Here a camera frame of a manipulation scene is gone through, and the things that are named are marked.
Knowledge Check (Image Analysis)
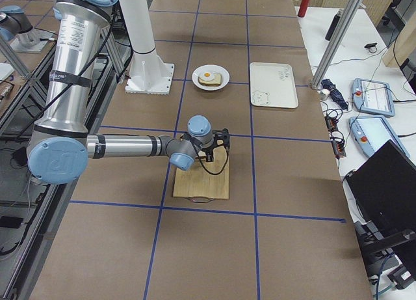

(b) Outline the aluminium frame post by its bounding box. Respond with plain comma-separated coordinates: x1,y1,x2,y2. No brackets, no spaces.
310,0,363,90

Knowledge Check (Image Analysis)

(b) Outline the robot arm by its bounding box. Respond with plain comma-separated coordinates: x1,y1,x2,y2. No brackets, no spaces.
1,5,33,41
27,0,221,184

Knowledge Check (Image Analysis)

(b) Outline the black laptop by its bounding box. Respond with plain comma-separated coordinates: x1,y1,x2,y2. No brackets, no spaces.
346,140,415,236

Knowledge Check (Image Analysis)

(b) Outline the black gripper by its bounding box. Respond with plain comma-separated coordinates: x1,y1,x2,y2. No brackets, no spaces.
201,140,218,162

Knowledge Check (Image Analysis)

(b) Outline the bread slice on plate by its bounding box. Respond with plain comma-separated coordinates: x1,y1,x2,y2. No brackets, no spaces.
198,72,222,87

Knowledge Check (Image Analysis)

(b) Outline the far teach pendant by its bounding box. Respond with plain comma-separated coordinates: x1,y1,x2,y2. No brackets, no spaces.
352,78,395,117

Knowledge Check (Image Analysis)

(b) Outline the cream bear serving tray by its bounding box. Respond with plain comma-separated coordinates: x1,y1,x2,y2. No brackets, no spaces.
250,62,298,109

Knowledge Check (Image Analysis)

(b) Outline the black monitor stand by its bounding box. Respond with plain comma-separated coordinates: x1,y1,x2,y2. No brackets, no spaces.
354,221,415,277

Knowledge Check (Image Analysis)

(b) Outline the fried egg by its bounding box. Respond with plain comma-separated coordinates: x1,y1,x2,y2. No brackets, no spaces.
199,72,215,81

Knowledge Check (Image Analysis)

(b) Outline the folded dark blue umbrella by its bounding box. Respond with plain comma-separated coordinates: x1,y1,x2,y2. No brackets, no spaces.
321,79,348,110

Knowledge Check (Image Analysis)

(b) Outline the near teach pendant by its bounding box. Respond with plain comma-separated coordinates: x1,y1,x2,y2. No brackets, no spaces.
348,115,410,157

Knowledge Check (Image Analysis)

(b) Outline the white round plate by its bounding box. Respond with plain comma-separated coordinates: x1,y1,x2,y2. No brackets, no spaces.
192,64,230,91

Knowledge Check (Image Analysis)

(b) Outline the black water bottle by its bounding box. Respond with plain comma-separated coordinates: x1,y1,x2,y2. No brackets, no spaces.
324,8,343,41

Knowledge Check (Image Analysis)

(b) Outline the teach pendant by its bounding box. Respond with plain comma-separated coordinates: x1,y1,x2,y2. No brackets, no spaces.
352,78,395,117
348,115,410,157

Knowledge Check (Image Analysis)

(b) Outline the bread slice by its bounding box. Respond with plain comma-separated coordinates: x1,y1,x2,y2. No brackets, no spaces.
198,72,222,87
198,152,207,161

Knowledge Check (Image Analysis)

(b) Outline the small metal cup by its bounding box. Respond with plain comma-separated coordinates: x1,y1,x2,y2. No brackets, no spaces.
319,89,330,101

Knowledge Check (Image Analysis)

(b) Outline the wooden cutting board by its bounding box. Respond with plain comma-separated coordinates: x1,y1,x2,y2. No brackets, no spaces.
173,147,229,202

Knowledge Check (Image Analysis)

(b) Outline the red water bottle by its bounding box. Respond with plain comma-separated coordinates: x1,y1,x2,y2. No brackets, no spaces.
298,0,310,18

